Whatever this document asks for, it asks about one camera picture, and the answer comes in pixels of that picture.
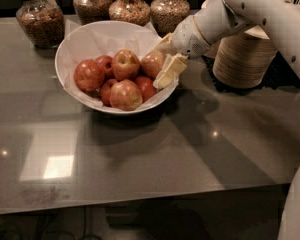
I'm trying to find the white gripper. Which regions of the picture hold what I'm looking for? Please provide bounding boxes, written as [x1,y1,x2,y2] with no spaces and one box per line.
[153,15,211,89]

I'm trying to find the red-green apple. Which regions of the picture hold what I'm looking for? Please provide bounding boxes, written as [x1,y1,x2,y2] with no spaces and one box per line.
[140,50,166,80]

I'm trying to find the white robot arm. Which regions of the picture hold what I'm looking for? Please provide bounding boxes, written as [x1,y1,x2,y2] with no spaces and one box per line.
[157,0,300,240]

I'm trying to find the red apple front right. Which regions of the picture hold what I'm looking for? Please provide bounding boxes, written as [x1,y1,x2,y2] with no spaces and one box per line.
[135,76,157,102]

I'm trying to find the red-yellow apple top centre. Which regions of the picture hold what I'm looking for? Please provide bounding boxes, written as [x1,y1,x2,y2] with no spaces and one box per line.
[112,49,140,81]

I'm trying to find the red-yellow apple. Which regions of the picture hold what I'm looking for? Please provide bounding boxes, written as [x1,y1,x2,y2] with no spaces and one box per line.
[110,80,143,111]
[112,49,140,81]

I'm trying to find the red-yellow apple front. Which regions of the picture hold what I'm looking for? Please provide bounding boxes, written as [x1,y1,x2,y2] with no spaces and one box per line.
[110,80,143,111]

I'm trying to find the small red apple centre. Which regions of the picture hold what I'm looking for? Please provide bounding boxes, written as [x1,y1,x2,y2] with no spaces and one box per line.
[95,55,114,79]

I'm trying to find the red apple lower centre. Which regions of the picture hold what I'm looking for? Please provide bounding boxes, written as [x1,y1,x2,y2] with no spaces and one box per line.
[99,78,117,107]

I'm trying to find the red apple far left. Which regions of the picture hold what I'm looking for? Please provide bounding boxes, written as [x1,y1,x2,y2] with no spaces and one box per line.
[73,59,105,92]

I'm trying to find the glass jar pale grains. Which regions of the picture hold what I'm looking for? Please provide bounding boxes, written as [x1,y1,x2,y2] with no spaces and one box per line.
[150,0,190,36]

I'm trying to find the glass jar mixed cereal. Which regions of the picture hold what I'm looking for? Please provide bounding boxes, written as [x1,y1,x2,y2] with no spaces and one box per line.
[109,0,150,26]

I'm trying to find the glass jar dark granola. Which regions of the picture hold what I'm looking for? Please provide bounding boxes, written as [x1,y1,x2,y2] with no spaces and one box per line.
[73,0,113,25]

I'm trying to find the black mat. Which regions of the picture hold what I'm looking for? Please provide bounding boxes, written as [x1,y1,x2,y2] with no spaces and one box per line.
[202,53,300,94]

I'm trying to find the glass jar brown cereal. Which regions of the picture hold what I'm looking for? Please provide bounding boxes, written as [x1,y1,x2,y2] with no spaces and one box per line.
[16,0,65,49]

